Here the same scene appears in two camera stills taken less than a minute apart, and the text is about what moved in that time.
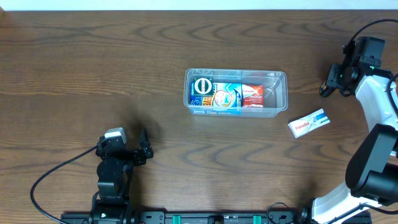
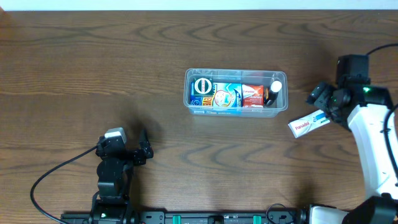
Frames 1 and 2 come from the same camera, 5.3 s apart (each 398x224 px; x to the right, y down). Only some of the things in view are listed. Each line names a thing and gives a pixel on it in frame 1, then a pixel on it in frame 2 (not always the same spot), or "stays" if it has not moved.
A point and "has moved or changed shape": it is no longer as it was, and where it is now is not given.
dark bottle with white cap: x=326 y=91 has moved or changed shape
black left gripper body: x=130 y=154 stays
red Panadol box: x=252 y=96 stays
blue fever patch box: x=224 y=94 stays
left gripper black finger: x=145 y=145 stays
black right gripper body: x=333 y=80 → x=325 y=101
